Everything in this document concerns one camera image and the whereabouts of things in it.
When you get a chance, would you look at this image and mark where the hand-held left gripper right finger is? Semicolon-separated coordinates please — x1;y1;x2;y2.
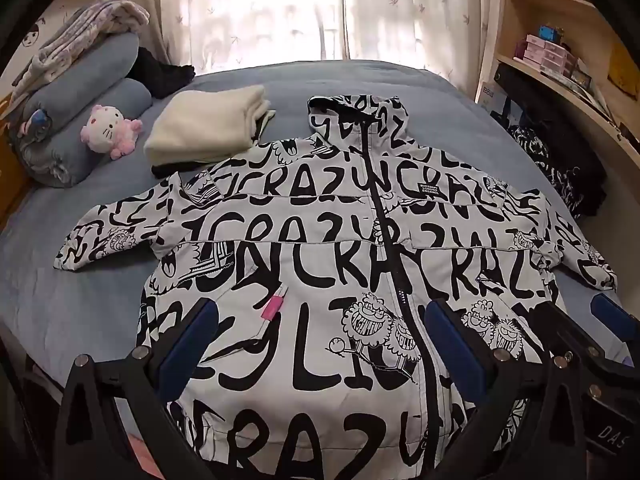
422;297;596;480

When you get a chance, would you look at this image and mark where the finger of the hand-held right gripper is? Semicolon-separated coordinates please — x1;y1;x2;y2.
531;304;601;358
589;291;628;348

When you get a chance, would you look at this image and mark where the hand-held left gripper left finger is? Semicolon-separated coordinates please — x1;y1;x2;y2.
52;297;221;480

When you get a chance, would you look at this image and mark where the white black printed jacket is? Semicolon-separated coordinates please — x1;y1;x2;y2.
54;94;618;480

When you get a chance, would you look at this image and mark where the bed with blue sheet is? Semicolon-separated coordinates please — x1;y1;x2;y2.
0;57;621;480

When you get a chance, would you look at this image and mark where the black white printed bag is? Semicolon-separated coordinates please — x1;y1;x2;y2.
505;95;608;218

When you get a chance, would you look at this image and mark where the black folded garment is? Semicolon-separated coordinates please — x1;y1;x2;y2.
150;109;277;179

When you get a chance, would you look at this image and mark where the cream folded garment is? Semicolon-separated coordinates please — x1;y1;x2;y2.
143;85;277;166

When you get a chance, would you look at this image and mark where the blue pillow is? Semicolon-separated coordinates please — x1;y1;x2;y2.
30;32;141;111
15;77;153;188

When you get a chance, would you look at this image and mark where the pink white cat plush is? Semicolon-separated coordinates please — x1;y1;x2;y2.
80;104;143;161

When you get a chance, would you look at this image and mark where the yellow item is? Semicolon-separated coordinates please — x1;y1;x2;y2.
607;40;640;98

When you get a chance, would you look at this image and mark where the white box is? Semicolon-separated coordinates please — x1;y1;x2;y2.
482;80;508;111

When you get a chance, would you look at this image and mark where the stack of pink boxes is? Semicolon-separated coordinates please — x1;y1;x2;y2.
524;35;577;77

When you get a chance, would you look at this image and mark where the black cloth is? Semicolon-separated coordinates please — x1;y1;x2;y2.
125;47;196;101

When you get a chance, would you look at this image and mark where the wooden bookshelf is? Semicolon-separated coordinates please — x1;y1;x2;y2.
480;0;640;201

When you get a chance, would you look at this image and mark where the purple white blanket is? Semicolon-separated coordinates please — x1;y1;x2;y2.
10;0;151;106

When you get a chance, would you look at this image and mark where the white patterned curtain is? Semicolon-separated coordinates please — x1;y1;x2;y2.
95;0;346;73
342;0;506;96

